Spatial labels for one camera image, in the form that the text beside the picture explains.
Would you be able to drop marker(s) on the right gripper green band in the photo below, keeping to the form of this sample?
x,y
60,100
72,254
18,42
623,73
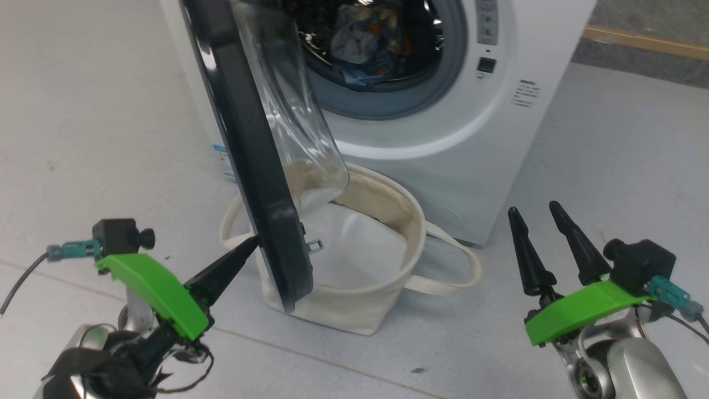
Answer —
x,y
581,313

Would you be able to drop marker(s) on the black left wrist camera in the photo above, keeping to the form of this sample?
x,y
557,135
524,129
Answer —
x,y
116,235

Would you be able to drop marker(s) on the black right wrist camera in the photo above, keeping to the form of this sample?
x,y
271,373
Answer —
x,y
642,266

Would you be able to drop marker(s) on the blue energy label sticker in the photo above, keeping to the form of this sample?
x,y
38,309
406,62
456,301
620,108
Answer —
x,y
222,163

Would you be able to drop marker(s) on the black-rimmed glass washer door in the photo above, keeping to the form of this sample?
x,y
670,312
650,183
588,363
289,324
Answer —
x,y
249,138

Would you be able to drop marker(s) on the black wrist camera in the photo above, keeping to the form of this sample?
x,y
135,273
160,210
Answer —
x,y
642,266
116,235

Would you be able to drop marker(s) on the white cloth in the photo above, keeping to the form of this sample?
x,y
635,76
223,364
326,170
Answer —
x,y
354,249

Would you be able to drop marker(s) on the cream canvas laundry basket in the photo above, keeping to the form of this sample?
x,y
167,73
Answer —
x,y
343,313

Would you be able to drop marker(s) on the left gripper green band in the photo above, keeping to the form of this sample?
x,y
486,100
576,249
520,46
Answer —
x,y
155,293

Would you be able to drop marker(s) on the white front-load washing machine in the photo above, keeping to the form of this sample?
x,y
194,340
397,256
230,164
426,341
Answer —
x,y
498,166

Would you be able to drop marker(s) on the wooden baseboard strip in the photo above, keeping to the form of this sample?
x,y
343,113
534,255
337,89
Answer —
x,y
648,42

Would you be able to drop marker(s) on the grey warning label sticker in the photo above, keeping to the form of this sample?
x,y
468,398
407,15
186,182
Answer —
x,y
487,22

